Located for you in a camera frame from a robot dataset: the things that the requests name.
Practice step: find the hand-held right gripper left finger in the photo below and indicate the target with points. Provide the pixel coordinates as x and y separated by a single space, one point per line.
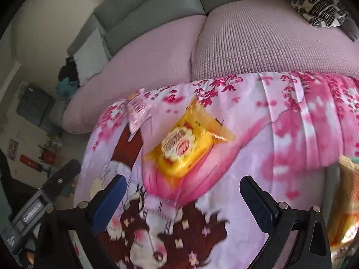
112 201

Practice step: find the dark grey storage box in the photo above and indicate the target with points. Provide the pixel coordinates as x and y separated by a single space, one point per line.
35 103

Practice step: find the grey quilted pillow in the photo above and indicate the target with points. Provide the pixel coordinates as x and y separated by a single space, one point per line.
350 29

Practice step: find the light grey pillow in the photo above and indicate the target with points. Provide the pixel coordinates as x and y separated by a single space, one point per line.
89 58

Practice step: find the teal shallow cardboard box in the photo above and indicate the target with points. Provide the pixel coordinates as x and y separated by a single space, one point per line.
332 185

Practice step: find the black white patterned pillow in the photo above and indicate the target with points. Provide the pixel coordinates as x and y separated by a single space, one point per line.
314 2

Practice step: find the dark clothes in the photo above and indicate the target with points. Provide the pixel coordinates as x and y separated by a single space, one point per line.
67 71

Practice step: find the orange yellow snack packet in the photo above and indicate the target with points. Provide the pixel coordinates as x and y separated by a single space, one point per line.
347 215

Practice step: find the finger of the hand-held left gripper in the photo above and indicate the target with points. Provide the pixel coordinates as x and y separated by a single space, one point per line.
64 176

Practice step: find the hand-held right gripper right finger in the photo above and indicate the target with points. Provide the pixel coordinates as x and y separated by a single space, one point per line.
258 207

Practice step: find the red canister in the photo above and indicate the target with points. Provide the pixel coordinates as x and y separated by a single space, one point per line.
28 161

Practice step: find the pink printed blanket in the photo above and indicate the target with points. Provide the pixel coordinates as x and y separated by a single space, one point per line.
238 173

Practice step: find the small pink snack packet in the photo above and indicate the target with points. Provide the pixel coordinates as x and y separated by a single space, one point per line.
138 112

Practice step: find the teal cloth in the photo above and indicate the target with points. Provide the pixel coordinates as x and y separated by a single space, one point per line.
66 86

